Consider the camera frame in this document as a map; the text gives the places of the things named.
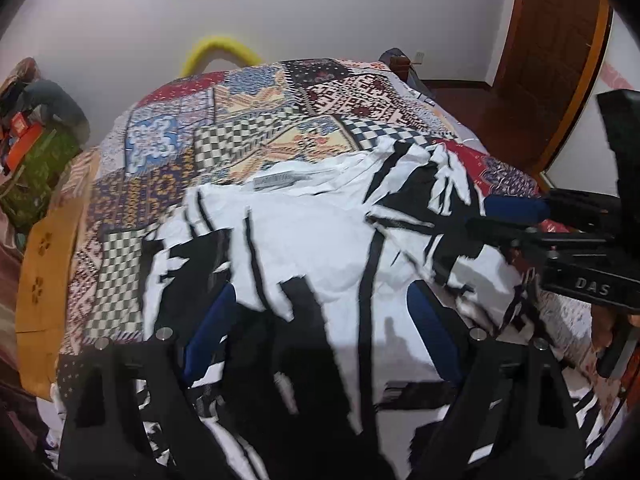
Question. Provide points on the wooden bedpost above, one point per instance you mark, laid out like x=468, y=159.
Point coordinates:
x=401, y=66

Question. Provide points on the wooden bed frame edge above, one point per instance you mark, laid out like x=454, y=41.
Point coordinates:
x=45, y=285

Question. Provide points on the grey-blue cloth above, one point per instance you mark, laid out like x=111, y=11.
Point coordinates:
x=392, y=53

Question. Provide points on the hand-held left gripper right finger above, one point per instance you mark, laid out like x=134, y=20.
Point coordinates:
x=431, y=332

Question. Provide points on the yellow fuzzy hoop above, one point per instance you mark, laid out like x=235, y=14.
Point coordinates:
x=220, y=42

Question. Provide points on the green patterned bag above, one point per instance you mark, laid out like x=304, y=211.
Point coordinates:
x=40, y=170

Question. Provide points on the black and white patterned garment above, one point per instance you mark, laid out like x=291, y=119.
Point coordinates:
x=310, y=240

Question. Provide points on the white wall socket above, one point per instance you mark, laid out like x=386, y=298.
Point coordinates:
x=419, y=57

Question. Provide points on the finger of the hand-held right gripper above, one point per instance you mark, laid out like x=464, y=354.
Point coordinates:
x=500, y=230
x=515, y=208

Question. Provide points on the patchwork printed blanket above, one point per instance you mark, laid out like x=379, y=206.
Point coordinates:
x=240, y=130

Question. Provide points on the brown wooden door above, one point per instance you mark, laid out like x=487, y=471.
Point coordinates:
x=550, y=35

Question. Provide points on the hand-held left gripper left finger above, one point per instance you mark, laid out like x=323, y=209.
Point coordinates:
x=210, y=332

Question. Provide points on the orange box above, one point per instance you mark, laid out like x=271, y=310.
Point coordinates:
x=22, y=132

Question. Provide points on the brown patterned bag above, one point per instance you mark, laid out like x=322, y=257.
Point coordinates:
x=20, y=80

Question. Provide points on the grey cloth bundle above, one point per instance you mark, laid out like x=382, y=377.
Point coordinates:
x=60, y=100

